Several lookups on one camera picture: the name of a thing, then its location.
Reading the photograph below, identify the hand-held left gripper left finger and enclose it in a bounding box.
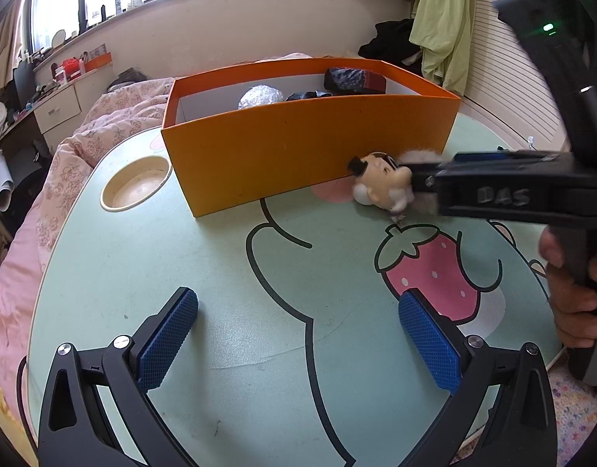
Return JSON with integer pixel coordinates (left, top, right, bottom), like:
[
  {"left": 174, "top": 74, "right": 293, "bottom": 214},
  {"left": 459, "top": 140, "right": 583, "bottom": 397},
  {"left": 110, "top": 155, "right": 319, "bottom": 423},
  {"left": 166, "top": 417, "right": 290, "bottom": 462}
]
[{"left": 38, "top": 286, "right": 200, "bottom": 467}]

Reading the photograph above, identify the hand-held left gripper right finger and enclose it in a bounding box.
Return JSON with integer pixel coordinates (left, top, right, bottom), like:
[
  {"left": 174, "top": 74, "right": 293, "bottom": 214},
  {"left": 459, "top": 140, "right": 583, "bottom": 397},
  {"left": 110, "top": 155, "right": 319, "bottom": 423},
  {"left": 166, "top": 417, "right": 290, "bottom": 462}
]
[{"left": 398, "top": 288, "right": 558, "bottom": 467}]

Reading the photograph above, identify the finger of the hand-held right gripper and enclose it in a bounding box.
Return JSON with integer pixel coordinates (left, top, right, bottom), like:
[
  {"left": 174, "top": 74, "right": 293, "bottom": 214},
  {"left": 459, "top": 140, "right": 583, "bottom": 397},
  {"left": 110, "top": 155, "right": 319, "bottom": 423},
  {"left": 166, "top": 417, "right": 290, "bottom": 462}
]
[{"left": 410, "top": 151, "right": 563, "bottom": 194}]

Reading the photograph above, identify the plush doll keychain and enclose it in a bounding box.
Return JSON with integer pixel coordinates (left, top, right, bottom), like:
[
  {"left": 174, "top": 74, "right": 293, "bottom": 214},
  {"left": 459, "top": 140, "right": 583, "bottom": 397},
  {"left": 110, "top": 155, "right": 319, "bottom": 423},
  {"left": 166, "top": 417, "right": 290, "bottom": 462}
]
[{"left": 347, "top": 151, "right": 418, "bottom": 225}]

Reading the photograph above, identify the orange cardboard box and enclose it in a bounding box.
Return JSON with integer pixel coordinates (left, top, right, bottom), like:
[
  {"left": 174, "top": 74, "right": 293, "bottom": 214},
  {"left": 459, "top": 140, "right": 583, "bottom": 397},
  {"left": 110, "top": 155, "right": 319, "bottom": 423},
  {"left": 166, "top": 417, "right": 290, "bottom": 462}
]
[{"left": 160, "top": 57, "right": 461, "bottom": 218}]

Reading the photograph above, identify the silver foil ball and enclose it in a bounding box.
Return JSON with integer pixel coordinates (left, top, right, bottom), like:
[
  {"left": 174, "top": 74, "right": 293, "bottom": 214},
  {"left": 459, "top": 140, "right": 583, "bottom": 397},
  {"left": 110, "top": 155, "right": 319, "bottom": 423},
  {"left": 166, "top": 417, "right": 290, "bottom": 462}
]
[{"left": 237, "top": 85, "right": 284, "bottom": 110}]

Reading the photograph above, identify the person's right hand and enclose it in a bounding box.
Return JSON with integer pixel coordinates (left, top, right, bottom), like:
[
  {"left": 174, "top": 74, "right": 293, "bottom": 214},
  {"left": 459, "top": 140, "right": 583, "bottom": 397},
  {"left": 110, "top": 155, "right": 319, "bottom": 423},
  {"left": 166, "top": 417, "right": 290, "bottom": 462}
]
[{"left": 541, "top": 228, "right": 597, "bottom": 348}]

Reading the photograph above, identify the white louvred door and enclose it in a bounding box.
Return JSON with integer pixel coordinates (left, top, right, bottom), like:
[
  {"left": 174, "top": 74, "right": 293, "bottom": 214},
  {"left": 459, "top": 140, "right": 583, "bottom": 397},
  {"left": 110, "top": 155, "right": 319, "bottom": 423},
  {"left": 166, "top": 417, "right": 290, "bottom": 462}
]
[{"left": 461, "top": 0, "right": 572, "bottom": 151}]

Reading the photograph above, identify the light green hanging cloth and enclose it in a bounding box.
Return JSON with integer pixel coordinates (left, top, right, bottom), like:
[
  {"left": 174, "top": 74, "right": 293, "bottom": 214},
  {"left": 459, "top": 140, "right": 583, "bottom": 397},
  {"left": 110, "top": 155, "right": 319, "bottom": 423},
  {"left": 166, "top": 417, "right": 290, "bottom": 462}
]
[{"left": 409, "top": 0, "right": 474, "bottom": 95}]

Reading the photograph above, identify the black clothes pile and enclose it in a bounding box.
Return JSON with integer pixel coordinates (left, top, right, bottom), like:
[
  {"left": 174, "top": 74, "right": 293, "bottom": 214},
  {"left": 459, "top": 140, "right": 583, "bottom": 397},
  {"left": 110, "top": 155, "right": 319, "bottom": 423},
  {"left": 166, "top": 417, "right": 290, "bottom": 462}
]
[{"left": 357, "top": 18, "right": 426, "bottom": 76}]

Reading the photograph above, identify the navy and red pouch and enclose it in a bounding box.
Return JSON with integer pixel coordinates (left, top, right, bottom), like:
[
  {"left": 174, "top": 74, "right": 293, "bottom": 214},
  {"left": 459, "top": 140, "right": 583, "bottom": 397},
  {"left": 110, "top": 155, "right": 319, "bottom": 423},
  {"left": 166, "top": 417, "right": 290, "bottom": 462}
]
[{"left": 324, "top": 67, "right": 387, "bottom": 95}]

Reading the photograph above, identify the pink floral quilt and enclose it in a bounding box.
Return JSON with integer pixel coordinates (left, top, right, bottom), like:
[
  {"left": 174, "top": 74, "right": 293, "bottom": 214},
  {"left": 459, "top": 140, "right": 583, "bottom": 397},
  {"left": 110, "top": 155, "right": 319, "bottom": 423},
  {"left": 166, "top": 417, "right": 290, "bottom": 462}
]
[{"left": 33, "top": 51, "right": 328, "bottom": 278}]

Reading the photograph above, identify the white paper roll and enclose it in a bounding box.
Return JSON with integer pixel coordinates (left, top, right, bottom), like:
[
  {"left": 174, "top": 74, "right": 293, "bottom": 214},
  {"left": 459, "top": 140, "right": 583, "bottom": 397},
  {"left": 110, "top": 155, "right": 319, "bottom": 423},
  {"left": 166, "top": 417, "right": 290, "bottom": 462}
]
[{"left": 0, "top": 153, "right": 17, "bottom": 212}]

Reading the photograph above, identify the white nightstand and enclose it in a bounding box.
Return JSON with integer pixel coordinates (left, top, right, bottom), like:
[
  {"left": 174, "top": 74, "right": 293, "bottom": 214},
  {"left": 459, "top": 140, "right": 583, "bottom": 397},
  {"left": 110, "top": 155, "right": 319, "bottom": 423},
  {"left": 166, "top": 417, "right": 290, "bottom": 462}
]
[{"left": 33, "top": 80, "right": 85, "bottom": 137}]

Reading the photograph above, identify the grey item on bed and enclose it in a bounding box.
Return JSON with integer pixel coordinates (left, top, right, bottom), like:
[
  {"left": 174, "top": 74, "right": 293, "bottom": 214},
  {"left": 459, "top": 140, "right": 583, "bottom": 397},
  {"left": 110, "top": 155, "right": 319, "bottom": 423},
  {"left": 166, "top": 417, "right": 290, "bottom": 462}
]
[{"left": 106, "top": 68, "right": 148, "bottom": 92}]

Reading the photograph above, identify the small orange box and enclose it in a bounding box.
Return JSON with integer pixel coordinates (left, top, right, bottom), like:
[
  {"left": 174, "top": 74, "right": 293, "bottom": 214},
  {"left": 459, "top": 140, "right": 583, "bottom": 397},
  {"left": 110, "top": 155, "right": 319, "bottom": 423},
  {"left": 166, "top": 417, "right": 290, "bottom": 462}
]
[{"left": 83, "top": 51, "right": 113, "bottom": 75}]

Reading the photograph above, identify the black monitor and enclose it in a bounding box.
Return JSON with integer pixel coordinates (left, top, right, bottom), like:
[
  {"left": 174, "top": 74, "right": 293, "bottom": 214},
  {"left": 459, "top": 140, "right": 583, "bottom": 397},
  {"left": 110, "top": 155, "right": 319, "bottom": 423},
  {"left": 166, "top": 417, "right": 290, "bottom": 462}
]
[{"left": 12, "top": 62, "right": 39, "bottom": 112}]

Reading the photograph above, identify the beige curtain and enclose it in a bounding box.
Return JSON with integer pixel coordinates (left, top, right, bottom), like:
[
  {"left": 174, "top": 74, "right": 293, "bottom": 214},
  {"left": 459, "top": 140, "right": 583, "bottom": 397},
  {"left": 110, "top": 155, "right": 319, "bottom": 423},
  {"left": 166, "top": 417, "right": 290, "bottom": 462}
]
[{"left": 0, "top": 0, "right": 33, "bottom": 93}]

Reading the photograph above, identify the black cable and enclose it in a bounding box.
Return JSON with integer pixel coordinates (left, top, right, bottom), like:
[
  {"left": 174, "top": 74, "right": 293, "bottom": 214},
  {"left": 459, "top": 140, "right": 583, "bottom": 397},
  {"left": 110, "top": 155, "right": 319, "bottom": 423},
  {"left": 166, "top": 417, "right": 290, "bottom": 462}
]
[{"left": 15, "top": 354, "right": 31, "bottom": 434}]

